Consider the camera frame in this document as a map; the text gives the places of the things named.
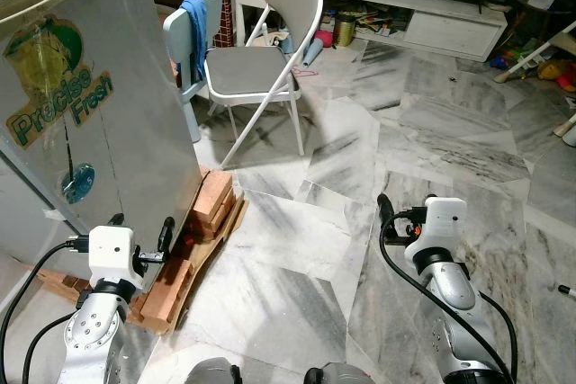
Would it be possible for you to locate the silver fridge door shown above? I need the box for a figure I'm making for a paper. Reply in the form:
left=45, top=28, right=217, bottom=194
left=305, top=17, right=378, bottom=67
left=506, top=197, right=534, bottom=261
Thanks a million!
left=0, top=0, right=205, bottom=266

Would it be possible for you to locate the round blue sticker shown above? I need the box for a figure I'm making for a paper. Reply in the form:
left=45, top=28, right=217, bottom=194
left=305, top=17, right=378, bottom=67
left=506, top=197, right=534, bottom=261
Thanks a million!
left=60, top=162, right=96, bottom=204

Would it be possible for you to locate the red brick stack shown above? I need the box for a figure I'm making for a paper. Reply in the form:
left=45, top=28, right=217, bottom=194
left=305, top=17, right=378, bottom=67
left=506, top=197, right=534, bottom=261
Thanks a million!
left=191, top=168, right=241, bottom=242

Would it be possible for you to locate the silver robot left leg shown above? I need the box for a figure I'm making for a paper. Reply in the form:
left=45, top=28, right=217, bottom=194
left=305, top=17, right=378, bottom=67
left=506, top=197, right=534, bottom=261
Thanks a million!
left=184, top=357, right=243, bottom=384

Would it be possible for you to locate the silver robot leg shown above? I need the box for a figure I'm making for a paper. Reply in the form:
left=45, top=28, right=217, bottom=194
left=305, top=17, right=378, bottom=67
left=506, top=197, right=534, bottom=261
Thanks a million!
left=184, top=357, right=243, bottom=384
left=303, top=362, right=375, bottom=384

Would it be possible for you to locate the green Precise Fresh sticker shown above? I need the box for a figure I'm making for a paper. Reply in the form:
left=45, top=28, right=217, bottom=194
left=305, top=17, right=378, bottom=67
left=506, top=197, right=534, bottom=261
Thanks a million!
left=4, top=13, right=114, bottom=148

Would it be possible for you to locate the silver robot right leg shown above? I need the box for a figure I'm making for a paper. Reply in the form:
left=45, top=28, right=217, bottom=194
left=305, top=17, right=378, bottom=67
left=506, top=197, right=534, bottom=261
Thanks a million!
left=303, top=362, right=375, bottom=384

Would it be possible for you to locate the pink and blue roll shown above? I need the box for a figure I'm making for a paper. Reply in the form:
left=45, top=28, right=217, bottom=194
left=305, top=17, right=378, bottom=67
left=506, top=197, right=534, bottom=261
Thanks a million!
left=301, top=29, right=335, bottom=67

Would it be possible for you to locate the yellow red toy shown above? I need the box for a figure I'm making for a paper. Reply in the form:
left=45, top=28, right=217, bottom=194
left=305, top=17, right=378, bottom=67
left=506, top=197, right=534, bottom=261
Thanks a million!
left=537, top=58, right=576, bottom=94

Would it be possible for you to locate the green gold tin can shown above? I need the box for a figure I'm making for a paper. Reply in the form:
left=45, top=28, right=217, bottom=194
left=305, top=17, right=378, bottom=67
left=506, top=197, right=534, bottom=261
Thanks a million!
left=332, top=11, right=359, bottom=49

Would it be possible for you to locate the light blue plastic chair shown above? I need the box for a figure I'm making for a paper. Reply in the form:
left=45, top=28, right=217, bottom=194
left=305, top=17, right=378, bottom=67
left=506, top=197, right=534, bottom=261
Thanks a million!
left=162, top=0, right=226, bottom=144

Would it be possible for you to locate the white TV cabinet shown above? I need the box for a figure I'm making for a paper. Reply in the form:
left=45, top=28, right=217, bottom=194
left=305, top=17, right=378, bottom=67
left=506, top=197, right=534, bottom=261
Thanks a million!
left=319, top=0, right=534, bottom=63

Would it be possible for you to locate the white slanted pole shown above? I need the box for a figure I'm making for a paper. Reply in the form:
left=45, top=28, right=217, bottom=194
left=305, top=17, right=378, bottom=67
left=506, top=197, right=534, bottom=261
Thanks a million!
left=517, top=28, right=576, bottom=85

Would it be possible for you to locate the blue cloth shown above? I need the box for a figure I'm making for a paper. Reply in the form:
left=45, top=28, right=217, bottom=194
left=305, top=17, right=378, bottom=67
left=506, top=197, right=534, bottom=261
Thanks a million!
left=179, top=0, right=211, bottom=85

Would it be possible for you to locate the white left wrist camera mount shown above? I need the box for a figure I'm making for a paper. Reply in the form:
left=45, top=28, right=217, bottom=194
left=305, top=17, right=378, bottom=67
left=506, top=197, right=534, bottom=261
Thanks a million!
left=87, top=226, right=146, bottom=289

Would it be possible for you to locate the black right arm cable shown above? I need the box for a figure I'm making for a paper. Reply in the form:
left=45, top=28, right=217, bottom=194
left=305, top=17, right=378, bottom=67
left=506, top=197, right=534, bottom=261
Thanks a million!
left=377, top=220, right=495, bottom=381
left=474, top=289, right=521, bottom=381

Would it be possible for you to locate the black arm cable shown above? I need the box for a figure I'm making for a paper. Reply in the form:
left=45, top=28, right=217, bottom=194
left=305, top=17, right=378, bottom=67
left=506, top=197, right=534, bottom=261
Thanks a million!
left=22, top=312, right=78, bottom=384
left=377, top=220, right=495, bottom=381
left=0, top=235, right=91, bottom=353
left=474, top=289, right=521, bottom=381

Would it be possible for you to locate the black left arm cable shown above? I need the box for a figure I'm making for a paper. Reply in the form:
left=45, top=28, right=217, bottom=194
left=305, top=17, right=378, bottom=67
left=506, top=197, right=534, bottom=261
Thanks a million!
left=22, top=312, right=78, bottom=384
left=0, top=235, right=91, bottom=353

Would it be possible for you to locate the grey folding chair white frame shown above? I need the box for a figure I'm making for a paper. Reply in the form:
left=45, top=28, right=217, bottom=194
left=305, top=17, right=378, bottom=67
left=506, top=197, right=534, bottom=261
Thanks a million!
left=204, top=0, right=326, bottom=169

